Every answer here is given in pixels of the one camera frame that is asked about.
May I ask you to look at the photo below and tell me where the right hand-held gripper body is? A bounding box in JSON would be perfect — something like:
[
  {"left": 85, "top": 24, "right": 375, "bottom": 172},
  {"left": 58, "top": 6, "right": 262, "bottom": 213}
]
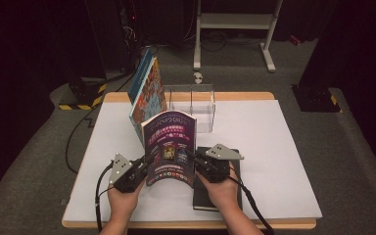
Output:
[{"left": 194, "top": 143, "right": 245, "bottom": 184}]

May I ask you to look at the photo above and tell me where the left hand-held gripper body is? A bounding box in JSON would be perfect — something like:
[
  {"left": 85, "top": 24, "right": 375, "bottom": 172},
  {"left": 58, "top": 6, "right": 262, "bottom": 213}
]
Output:
[{"left": 108, "top": 153, "right": 149, "bottom": 194}]

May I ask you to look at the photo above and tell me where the purple magazine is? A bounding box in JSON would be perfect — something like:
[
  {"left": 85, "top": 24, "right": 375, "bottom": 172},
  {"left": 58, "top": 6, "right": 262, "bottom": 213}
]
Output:
[{"left": 140, "top": 110, "right": 198, "bottom": 190}]

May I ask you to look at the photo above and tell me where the black notebook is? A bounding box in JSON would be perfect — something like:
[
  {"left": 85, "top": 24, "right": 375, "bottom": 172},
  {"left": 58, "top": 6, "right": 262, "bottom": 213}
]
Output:
[{"left": 192, "top": 146, "right": 244, "bottom": 212}]

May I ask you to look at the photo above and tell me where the clear acrylic book rack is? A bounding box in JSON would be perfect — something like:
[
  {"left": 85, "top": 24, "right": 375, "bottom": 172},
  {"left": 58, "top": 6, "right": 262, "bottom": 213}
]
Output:
[{"left": 163, "top": 83, "right": 217, "bottom": 134}]

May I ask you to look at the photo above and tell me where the light blue picture book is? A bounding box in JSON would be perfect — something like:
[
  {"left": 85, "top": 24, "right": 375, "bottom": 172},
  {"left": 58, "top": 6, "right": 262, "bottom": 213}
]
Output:
[{"left": 128, "top": 57, "right": 169, "bottom": 148}]

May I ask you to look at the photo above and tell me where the dark blue picture book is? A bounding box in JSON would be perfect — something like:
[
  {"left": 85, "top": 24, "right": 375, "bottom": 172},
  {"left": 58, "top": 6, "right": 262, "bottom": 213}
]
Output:
[{"left": 126, "top": 47, "right": 158, "bottom": 106}]

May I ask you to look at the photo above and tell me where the person's right hand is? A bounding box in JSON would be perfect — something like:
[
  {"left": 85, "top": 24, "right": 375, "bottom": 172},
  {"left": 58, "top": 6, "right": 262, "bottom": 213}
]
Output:
[{"left": 196, "top": 163, "right": 243, "bottom": 213}]

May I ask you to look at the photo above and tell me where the person's left hand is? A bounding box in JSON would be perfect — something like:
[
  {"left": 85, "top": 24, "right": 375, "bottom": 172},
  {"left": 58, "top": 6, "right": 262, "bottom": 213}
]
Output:
[{"left": 107, "top": 180, "right": 146, "bottom": 227}]

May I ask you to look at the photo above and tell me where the white table board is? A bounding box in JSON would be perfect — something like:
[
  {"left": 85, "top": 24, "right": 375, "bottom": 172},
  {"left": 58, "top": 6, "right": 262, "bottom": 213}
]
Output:
[{"left": 68, "top": 99, "right": 323, "bottom": 223}]

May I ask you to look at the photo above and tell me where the black stand base striped edge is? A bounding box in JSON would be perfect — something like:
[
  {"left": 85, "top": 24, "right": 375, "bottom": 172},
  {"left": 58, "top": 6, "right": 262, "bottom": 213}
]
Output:
[
  {"left": 291, "top": 83, "right": 343, "bottom": 114},
  {"left": 58, "top": 76, "right": 108, "bottom": 112}
]

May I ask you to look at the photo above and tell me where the dark equipment rack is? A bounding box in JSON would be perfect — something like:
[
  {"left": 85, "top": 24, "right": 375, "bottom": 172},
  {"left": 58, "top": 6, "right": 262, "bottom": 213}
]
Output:
[{"left": 118, "top": 0, "right": 145, "bottom": 71}]

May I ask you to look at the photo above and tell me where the white metal stand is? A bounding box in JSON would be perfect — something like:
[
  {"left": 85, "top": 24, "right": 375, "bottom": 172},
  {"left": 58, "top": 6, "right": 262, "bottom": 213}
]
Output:
[{"left": 193, "top": 0, "right": 284, "bottom": 73}]

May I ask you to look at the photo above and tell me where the small red object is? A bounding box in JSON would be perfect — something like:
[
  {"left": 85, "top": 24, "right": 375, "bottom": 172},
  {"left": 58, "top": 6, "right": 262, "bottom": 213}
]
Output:
[{"left": 288, "top": 34, "right": 303, "bottom": 47}]

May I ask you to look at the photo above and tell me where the left hand-held gripper cable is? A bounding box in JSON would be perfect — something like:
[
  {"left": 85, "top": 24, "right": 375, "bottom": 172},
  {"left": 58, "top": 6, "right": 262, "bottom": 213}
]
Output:
[{"left": 94, "top": 161, "right": 116, "bottom": 233}]

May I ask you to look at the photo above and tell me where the hand-held gripper cable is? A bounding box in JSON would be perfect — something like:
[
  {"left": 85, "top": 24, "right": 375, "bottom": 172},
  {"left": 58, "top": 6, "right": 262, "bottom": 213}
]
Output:
[
  {"left": 229, "top": 165, "right": 277, "bottom": 235},
  {"left": 94, "top": 161, "right": 116, "bottom": 233}
]

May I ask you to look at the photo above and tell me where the right hand-held gripper cable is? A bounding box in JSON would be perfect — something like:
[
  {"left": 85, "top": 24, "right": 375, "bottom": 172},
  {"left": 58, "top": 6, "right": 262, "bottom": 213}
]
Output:
[{"left": 229, "top": 165, "right": 277, "bottom": 235}]

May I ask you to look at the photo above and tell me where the black floor cable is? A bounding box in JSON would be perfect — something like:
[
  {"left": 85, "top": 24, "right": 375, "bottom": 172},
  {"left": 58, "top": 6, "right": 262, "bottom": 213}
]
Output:
[{"left": 64, "top": 70, "right": 138, "bottom": 174}]

